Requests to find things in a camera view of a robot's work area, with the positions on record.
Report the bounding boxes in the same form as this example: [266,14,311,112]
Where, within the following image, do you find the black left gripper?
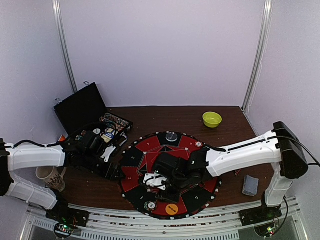
[81,151,126,181]

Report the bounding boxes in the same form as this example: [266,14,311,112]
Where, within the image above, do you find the red five poker chip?
[195,141,203,148]

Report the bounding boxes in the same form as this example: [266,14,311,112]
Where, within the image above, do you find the orange big blind button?
[165,203,179,216]

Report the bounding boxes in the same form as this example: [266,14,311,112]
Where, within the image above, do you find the black poker chip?
[144,201,157,212]

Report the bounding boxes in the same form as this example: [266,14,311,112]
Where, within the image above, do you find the grey playing card deck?
[242,175,259,197]

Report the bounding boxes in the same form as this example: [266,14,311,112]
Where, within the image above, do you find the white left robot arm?
[0,130,117,222]

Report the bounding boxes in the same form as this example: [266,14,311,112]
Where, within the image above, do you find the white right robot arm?
[141,121,309,221]

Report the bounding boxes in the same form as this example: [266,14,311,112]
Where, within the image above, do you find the blue texas holdem card box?
[101,128,117,143]

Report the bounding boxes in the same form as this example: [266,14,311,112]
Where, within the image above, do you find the white dealer button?
[93,128,101,135]

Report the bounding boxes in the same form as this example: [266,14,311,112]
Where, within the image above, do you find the round red black poker mat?
[119,131,222,220]

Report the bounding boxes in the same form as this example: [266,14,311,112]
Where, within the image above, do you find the orange plastic bowl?
[58,135,66,142]

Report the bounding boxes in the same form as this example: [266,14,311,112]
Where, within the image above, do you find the black poker chip case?
[53,82,133,146]

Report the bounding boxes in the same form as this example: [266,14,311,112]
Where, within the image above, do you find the top row poker chips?
[99,113,131,132]

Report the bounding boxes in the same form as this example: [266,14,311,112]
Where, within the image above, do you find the white ceramic mug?
[35,166,66,193]

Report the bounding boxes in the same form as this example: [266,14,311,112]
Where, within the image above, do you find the red black triangle token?
[234,169,241,176]

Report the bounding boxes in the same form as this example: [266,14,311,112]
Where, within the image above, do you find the green plastic bowl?
[202,111,223,129]

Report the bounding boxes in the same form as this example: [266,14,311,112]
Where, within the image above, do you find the aluminium front rail frame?
[19,196,308,240]

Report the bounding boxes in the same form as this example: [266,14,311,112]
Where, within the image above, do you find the left aluminium corner post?
[52,0,78,94]

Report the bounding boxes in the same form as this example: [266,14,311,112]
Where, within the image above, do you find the aluminium corner post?
[241,0,274,114]
[52,0,78,94]

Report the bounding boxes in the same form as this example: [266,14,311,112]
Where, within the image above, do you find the right aluminium corner post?
[241,0,274,114]

